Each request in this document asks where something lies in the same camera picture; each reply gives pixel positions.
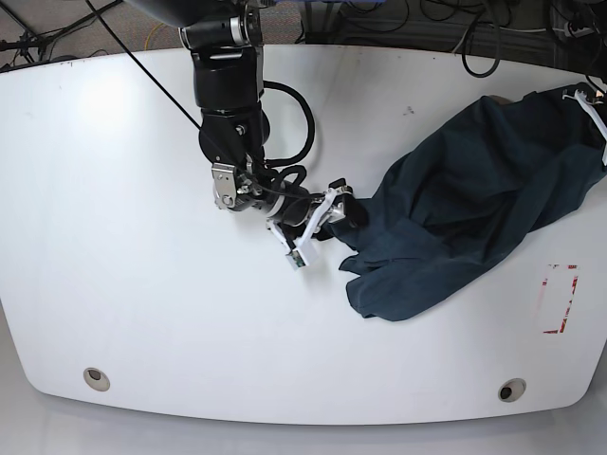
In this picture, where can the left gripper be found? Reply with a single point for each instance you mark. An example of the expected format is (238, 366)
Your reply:
(589, 103)

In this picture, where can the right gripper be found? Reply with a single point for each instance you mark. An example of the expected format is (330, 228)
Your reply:
(299, 215)

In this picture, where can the dark navy T-shirt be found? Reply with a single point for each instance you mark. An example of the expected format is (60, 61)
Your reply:
(459, 203)

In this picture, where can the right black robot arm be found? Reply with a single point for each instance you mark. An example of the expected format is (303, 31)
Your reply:
(226, 45)

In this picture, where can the white power strip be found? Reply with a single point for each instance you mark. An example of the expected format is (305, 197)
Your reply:
(577, 30)

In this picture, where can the red tape rectangle marking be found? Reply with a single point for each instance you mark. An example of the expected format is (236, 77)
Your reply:
(558, 291)

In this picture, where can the black tripod stand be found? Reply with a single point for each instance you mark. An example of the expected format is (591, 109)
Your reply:
(35, 47)

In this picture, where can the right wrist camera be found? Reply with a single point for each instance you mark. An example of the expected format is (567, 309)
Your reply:
(302, 256)

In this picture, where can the right table cable grommet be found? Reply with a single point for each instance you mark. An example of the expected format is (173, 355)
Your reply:
(512, 390)

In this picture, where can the table cable grommet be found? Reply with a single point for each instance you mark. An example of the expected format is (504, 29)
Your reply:
(96, 379)
(512, 390)

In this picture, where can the left table cable grommet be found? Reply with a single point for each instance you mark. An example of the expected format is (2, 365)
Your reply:
(96, 379)

